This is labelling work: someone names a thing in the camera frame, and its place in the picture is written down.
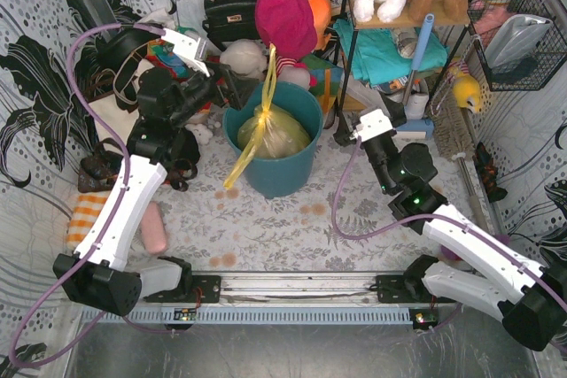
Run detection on yellow-green trash bag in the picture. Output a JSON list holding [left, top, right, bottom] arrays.
[[223, 43, 312, 189]]

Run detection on teal plastic trash bin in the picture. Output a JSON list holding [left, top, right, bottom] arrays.
[[222, 81, 323, 199]]

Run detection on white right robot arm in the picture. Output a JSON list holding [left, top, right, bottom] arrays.
[[334, 108, 566, 351]]

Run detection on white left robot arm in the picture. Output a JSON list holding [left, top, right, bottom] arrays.
[[53, 62, 259, 317]]

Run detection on colourful striped bag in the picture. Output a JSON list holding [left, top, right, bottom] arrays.
[[145, 39, 190, 81]]

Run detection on magenta fabric bag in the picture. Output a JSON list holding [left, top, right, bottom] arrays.
[[255, 0, 317, 60]]

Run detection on cream canvas tote bag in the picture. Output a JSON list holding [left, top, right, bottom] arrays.
[[84, 58, 154, 160]]

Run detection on dark brown leather bag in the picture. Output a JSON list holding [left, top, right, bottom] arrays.
[[78, 137, 200, 193]]

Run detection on white plush lamb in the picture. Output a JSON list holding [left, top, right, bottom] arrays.
[[220, 39, 268, 81]]

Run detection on pink striped plush doll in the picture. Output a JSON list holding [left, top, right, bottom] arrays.
[[276, 56, 317, 89]]

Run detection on black leather handbag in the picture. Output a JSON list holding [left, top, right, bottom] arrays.
[[202, 0, 260, 51]]

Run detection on rainbow striped box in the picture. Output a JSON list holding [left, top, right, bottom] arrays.
[[303, 54, 343, 112]]

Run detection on teal folded cloth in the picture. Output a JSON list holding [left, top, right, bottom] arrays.
[[351, 29, 448, 85]]

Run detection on beige chenille mop head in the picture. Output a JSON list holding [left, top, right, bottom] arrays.
[[430, 89, 474, 160]]

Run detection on grey patterned pouch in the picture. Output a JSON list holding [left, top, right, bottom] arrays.
[[391, 27, 418, 59]]

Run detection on yellow plush duck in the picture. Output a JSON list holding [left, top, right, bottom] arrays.
[[447, 62, 482, 113]]

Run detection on black orange toy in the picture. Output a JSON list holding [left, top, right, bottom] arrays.
[[473, 142, 508, 204]]

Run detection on orange plush toy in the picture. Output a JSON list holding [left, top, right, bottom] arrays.
[[307, 0, 331, 50]]

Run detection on black metal shelf rack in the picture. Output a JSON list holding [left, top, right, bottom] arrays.
[[338, 0, 470, 97]]

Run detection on pink rolled towel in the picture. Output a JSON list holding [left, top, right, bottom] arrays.
[[140, 202, 167, 255]]

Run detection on silver foil pouch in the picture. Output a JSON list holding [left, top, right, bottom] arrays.
[[485, 14, 553, 68]]

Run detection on orange white checked cloth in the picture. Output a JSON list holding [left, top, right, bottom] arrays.
[[66, 191, 110, 250]]

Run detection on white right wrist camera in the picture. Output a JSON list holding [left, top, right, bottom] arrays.
[[351, 109, 394, 143]]

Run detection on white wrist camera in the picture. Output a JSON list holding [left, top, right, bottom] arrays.
[[351, 109, 394, 143], [161, 28, 210, 77]]

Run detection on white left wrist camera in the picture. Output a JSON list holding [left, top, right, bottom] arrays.
[[161, 28, 210, 77]]

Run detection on blue handled mop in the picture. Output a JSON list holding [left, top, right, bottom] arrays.
[[396, 13, 435, 139]]

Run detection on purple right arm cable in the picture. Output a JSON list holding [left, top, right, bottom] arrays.
[[330, 136, 567, 348]]

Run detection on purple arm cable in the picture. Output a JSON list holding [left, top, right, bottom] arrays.
[[330, 136, 567, 348], [7, 22, 178, 368]]

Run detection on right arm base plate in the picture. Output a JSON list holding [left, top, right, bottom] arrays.
[[375, 274, 454, 304]]

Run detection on black wire basket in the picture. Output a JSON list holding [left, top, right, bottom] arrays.
[[468, 0, 566, 91]]

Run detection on aluminium mounting rail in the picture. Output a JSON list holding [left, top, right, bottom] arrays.
[[66, 270, 544, 308]]

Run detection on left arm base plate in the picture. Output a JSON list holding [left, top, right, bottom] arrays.
[[144, 275, 221, 304]]

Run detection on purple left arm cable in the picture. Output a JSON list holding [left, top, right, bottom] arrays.
[[7, 22, 178, 368]]

